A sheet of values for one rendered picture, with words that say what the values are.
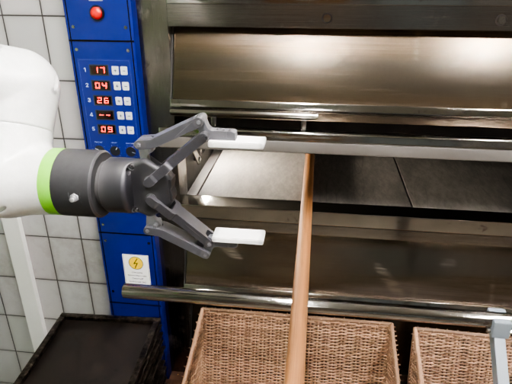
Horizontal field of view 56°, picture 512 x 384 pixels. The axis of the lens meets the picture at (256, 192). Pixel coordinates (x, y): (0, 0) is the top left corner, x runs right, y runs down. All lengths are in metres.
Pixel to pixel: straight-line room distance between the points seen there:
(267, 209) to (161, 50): 0.47
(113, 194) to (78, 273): 0.91
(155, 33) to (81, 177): 0.60
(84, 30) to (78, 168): 0.61
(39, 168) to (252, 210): 0.70
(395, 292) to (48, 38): 1.09
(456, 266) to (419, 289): 0.11
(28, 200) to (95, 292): 0.89
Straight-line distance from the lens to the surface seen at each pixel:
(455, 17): 1.16
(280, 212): 1.26
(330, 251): 1.33
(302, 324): 0.85
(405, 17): 1.14
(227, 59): 1.17
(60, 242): 1.51
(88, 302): 1.59
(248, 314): 1.43
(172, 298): 0.98
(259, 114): 1.07
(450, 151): 1.07
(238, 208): 1.27
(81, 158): 0.67
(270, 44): 1.16
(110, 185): 0.64
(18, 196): 0.70
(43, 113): 0.73
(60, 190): 0.67
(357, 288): 1.36
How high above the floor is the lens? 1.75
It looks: 25 degrees down
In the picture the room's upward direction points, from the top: straight up
